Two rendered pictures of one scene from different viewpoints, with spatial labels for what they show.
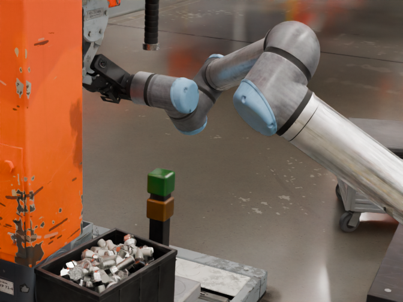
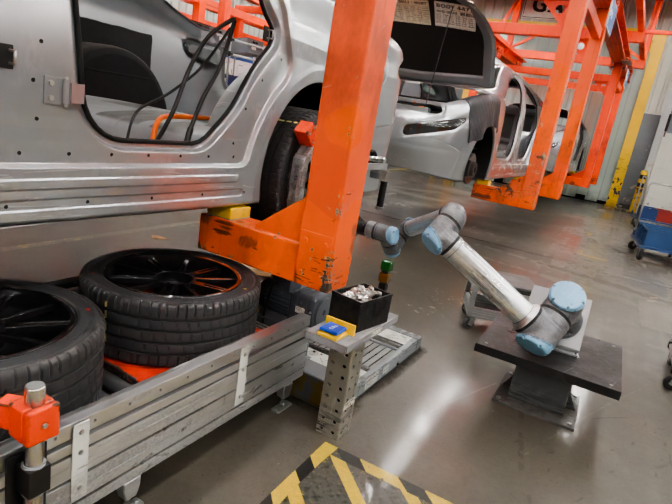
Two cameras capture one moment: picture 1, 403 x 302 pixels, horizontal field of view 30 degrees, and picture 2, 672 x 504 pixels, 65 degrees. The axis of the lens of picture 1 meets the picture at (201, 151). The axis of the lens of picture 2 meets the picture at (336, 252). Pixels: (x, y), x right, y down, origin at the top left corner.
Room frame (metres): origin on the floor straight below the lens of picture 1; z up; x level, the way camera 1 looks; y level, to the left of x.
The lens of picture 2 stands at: (-0.75, 0.14, 1.19)
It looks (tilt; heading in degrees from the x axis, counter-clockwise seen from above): 15 degrees down; 4
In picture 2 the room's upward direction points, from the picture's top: 10 degrees clockwise
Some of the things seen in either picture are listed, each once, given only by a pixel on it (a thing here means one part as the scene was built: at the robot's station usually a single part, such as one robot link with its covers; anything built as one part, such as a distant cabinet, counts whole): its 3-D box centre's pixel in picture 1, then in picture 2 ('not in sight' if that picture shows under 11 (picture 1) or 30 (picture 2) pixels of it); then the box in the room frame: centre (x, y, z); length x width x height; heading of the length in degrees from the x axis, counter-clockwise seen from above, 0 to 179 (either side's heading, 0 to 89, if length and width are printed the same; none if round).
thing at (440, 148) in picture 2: not in sight; (456, 108); (6.63, -0.60, 1.49); 4.95 x 1.86 x 1.59; 156
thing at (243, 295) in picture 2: not in sight; (172, 300); (1.11, 0.86, 0.39); 0.66 x 0.66 x 0.24
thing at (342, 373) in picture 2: not in sight; (341, 382); (1.06, 0.16, 0.21); 0.10 x 0.10 x 0.42; 66
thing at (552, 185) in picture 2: not in sight; (557, 105); (6.94, -1.96, 1.75); 0.68 x 0.16 x 2.46; 66
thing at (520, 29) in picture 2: not in sight; (490, 37); (7.40, -0.95, 2.55); 2.58 x 0.12 x 0.40; 66
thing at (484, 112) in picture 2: not in sight; (477, 116); (4.71, -0.63, 1.36); 0.71 x 0.30 x 0.51; 156
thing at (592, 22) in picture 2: not in sight; (590, 17); (5.95, -1.80, 2.67); 1.77 x 0.10 x 0.12; 156
